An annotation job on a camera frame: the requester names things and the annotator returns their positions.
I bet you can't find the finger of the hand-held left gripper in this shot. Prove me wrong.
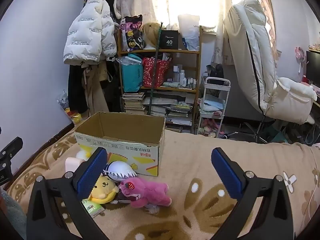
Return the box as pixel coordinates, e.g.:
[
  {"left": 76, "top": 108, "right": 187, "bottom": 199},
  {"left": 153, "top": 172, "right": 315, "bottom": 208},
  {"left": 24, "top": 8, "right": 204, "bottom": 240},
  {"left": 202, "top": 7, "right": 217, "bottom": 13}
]
[{"left": 0, "top": 137, "right": 23, "bottom": 159}]

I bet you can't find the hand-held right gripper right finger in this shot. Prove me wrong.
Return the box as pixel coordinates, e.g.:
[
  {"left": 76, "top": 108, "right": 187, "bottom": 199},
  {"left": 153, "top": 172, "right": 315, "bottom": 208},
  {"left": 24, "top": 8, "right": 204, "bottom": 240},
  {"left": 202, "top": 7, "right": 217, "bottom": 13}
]
[{"left": 211, "top": 147, "right": 294, "bottom": 240}]

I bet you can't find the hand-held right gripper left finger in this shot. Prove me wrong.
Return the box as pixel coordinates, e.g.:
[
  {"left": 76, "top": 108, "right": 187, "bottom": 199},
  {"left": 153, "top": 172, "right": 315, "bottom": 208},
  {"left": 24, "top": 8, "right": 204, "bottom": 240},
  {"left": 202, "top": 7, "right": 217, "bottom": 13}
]
[{"left": 26, "top": 147, "right": 108, "bottom": 240}]

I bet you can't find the pale pink soft cushion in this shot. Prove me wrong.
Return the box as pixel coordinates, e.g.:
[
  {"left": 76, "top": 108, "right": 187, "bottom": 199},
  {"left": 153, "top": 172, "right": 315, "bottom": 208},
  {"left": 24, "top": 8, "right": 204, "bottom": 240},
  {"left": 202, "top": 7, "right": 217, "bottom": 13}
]
[{"left": 65, "top": 157, "right": 83, "bottom": 173}]

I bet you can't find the yellow plush dog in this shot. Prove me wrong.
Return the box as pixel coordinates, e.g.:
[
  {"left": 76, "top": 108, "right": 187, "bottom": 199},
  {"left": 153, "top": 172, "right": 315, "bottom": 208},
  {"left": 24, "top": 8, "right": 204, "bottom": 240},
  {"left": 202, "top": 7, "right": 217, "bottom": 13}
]
[{"left": 88, "top": 175, "right": 120, "bottom": 204}]

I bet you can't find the pale haired plush doll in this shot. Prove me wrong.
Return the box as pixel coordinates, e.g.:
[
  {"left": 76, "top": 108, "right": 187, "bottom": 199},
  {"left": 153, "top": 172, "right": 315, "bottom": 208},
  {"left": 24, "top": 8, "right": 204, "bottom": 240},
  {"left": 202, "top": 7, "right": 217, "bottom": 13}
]
[{"left": 102, "top": 161, "right": 137, "bottom": 182}]

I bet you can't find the printed cardboard box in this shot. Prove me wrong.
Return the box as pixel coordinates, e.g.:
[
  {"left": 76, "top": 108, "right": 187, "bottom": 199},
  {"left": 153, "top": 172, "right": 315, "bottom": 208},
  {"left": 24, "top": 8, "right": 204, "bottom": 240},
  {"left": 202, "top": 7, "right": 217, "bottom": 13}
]
[{"left": 74, "top": 112, "right": 166, "bottom": 177}]

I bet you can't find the pink strawberry plush toy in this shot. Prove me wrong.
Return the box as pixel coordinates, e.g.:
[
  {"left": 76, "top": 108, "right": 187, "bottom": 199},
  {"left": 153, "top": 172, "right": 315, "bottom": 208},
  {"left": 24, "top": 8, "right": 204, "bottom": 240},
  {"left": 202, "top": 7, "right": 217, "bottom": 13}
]
[{"left": 118, "top": 176, "right": 172, "bottom": 208}]

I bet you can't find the beige patterned blanket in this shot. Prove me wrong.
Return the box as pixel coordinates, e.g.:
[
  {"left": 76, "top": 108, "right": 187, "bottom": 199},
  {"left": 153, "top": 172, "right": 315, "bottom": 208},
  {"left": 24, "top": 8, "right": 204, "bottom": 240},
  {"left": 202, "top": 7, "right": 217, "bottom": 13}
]
[{"left": 6, "top": 127, "right": 320, "bottom": 240}]

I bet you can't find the green snack packet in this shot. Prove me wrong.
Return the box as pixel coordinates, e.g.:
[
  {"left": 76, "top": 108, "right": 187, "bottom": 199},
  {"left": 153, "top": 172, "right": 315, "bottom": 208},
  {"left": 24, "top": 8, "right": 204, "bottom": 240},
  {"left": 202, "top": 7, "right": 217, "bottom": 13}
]
[{"left": 81, "top": 198, "right": 105, "bottom": 218}]

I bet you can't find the grey fleece cloth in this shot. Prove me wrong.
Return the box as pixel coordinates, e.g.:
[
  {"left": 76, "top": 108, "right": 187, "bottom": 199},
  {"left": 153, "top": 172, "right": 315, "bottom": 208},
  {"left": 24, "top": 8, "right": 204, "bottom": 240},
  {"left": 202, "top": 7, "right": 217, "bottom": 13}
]
[{"left": 0, "top": 187, "right": 27, "bottom": 240}]

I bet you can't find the pile of pink toys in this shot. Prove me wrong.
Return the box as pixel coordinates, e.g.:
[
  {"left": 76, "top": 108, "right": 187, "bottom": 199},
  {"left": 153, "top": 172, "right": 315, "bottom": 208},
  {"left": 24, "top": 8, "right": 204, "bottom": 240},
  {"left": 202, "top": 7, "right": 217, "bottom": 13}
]
[{"left": 201, "top": 119, "right": 224, "bottom": 138}]

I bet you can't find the yellow red plush toy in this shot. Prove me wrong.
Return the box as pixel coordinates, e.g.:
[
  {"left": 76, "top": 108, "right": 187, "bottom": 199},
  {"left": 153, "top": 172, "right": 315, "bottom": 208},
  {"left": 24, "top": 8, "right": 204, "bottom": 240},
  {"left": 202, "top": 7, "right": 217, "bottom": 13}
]
[{"left": 66, "top": 109, "right": 82, "bottom": 125}]

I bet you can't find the teal bin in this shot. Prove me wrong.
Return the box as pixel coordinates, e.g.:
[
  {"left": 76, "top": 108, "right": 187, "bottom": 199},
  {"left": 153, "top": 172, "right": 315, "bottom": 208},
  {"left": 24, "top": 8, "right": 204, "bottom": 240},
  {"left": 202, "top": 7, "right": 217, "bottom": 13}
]
[{"left": 271, "top": 127, "right": 288, "bottom": 143}]

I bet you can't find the clear plastic toy bag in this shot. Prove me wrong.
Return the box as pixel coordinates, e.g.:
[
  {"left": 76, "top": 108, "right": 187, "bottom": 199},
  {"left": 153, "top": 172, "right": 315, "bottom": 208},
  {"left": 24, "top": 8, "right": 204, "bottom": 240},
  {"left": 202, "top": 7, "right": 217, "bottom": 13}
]
[{"left": 57, "top": 90, "right": 83, "bottom": 125}]

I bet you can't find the beige coat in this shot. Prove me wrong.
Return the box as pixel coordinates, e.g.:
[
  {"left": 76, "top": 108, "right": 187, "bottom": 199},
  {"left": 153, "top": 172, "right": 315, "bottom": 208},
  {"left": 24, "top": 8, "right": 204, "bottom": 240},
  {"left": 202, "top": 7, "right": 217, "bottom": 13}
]
[{"left": 81, "top": 62, "right": 110, "bottom": 120}]

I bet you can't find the black hanging garment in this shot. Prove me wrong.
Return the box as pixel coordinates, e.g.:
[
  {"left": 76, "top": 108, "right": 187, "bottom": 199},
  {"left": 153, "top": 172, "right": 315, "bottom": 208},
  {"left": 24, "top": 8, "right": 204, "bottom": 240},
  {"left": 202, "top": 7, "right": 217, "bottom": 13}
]
[
  {"left": 68, "top": 64, "right": 88, "bottom": 114},
  {"left": 105, "top": 55, "right": 123, "bottom": 113}
]

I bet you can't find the stack of books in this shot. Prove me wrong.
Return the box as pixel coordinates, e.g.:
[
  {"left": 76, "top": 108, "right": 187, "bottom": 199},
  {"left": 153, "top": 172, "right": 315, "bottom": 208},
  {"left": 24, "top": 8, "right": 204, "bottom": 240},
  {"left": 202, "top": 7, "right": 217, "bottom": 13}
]
[{"left": 122, "top": 92, "right": 194, "bottom": 127}]

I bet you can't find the white trolley cart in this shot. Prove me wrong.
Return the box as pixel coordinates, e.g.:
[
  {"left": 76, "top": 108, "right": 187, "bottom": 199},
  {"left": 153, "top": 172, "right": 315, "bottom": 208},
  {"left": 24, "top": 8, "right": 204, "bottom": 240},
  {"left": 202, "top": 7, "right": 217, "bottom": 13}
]
[{"left": 196, "top": 77, "right": 231, "bottom": 138}]

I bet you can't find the dark bag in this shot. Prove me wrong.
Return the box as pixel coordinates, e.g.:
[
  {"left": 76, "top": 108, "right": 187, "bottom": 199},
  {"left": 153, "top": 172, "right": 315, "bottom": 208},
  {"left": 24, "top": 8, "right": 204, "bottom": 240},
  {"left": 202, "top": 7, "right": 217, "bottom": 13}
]
[{"left": 207, "top": 64, "right": 225, "bottom": 85}]

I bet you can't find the group of white cosmetic bottles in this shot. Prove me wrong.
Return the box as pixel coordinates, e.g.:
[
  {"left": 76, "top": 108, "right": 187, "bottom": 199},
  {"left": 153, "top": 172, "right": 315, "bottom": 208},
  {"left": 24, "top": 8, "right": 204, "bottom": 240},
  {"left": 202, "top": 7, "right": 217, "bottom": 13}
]
[{"left": 172, "top": 65, "right": 198, "bottom": 88}]

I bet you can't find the teal bag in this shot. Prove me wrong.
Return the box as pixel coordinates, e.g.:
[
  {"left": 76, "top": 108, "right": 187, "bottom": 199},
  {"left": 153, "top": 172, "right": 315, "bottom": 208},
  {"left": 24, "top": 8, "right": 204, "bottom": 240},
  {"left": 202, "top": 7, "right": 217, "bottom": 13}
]
[{"left": 121, "top": 54, "right": 144, "bottom": 93}]

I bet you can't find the red patterned bag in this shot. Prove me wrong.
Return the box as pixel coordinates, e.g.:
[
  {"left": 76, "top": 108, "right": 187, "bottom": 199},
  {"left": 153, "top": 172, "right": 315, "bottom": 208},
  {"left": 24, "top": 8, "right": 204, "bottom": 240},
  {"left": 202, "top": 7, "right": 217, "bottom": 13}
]
[{"left": 142, "top": 57, "right": 170, "bottom": 88}]

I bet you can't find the white office chair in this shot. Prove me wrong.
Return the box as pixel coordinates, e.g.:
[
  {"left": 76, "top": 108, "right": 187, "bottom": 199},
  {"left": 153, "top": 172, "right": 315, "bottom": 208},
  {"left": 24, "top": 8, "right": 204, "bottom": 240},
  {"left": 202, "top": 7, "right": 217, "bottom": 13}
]
[{"left": 222, "top": 0, "right": 318, "bottom": 143}]

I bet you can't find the green pole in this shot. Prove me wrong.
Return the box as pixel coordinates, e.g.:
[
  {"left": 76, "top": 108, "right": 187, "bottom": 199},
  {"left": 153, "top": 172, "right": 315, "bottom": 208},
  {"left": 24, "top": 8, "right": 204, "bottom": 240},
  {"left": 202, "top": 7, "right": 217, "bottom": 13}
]
[{"left": 147, "top": 21, "right": 164, "bottom": 117}]

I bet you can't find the white puffer jacket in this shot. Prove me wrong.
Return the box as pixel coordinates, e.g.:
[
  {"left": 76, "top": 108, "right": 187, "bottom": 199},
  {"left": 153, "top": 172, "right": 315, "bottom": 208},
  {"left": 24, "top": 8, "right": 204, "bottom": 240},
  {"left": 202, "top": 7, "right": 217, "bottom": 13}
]
[{"left": 63, "top": 0, "right": 118, "bottom": 65}]

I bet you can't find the wooden shelf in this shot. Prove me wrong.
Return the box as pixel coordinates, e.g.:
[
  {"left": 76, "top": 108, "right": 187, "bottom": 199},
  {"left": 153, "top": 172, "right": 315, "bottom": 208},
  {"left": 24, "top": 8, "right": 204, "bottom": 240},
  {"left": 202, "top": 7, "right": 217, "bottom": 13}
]
[{"left": 117, "top": 25, "right": 202, "bottom": 134}]

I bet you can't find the black monitor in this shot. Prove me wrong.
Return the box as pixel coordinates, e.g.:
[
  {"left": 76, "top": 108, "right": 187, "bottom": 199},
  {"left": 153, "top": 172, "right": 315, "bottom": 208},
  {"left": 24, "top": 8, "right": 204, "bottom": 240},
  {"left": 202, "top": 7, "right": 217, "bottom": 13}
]
[{"left": 305, "top": 50, "right": 320, "bottom": 85}]

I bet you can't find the pink desk fan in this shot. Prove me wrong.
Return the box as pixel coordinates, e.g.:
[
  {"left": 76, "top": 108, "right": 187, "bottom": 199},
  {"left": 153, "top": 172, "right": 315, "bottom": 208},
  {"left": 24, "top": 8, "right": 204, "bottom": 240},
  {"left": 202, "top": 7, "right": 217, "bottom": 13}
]
[{"left": 294, "top": 46, "right": 306, "bottom": 80}]

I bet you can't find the black box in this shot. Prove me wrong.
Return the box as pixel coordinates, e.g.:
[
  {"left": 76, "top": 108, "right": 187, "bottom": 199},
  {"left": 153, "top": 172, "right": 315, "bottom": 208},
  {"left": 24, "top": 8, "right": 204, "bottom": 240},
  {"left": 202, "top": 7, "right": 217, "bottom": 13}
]
[{"left": 159, "top": 30, "right": 179, "bottom": 50}]

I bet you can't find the printed tote bag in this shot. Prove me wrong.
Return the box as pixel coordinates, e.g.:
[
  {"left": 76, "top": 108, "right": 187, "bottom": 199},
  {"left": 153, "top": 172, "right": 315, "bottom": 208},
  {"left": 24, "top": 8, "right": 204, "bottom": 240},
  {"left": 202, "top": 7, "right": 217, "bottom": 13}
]
[{"left": 120, "top": 15, "right": 147, "bottom": 52}]

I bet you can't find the white plastic bag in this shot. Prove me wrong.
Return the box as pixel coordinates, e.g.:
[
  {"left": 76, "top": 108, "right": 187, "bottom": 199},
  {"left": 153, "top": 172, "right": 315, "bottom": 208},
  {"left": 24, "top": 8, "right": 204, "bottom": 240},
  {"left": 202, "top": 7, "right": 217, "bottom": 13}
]
[{"left": 178, "top": 14, "right": 200, "bottom": 51}]

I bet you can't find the blond wig on head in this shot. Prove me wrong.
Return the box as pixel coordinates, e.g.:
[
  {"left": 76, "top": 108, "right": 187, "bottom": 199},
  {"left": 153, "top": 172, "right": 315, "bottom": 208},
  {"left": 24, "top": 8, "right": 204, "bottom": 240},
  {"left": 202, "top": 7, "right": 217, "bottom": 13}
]
[{"left": 141, "top": 22, "right": 162, "bottom": 48}]

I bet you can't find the dark wooden bed frame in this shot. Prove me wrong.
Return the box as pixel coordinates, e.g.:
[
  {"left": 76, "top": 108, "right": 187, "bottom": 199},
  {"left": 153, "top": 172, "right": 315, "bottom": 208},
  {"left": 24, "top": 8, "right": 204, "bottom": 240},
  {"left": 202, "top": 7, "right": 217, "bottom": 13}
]
[{"left": 5, "top": 122, "right": 77, "bottom": 189}]

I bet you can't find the white cable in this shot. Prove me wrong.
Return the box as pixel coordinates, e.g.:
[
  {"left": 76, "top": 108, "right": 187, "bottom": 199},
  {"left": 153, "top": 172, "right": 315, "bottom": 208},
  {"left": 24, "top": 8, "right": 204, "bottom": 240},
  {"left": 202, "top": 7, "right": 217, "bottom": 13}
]
[{"left": 307, "top": 165, "right": 320, "bottom": 220}]

